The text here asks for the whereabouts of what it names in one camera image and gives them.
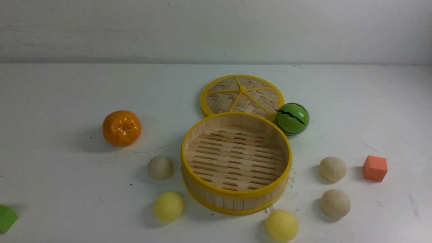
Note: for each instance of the white bun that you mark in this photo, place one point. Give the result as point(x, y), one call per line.
point(160, 168)
point(335, 203)
point(332, 169)

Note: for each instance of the yellow bun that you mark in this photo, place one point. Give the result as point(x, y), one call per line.
point(282, 225)
point(168, 207)

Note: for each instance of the woven bamboo steamer lid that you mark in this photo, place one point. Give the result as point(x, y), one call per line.
point(241, 93)

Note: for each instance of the bamboo steamer tray yellow rim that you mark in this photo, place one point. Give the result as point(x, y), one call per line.
point(236, 163)

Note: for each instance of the green toy watermelon ball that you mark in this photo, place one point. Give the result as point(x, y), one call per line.
point(292, 118)

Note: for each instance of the orange toy tangerine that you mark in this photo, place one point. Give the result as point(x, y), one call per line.
point(121, 128)

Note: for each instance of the orange cube block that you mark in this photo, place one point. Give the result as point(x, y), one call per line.
point(375, 168)

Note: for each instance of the green block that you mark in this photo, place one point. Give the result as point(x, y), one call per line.
point(7, 218)

